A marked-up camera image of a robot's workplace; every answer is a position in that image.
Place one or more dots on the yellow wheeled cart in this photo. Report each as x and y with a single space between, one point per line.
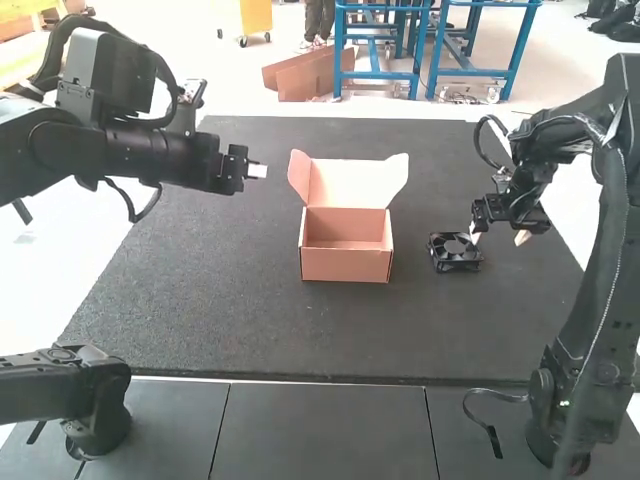
255 15

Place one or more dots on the black bags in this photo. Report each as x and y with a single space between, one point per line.
617 25

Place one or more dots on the cardboard box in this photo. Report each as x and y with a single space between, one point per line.
345 250

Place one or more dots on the person's legs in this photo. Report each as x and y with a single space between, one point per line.
316 20

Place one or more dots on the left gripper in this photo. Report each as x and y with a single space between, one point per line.
227 170

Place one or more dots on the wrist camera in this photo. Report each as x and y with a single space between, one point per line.
192 92
502 176

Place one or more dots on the black mat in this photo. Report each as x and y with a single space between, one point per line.
200 280

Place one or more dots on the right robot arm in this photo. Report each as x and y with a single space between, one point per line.
610 250

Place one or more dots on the blue metal frame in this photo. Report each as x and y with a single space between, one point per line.
377 75
520 40

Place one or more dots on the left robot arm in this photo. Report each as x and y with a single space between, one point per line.
75 145

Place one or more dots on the flat cardboard sheets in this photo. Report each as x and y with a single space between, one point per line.
305 75

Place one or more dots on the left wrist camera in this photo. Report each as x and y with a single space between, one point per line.
192 92

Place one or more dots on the dark base panel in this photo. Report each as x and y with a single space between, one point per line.
325 435
480 450
165 435

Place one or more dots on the black square fan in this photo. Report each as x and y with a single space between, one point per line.
452 252

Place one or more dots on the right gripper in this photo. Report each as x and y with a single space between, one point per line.
525 205

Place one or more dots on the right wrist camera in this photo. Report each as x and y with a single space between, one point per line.
502 176

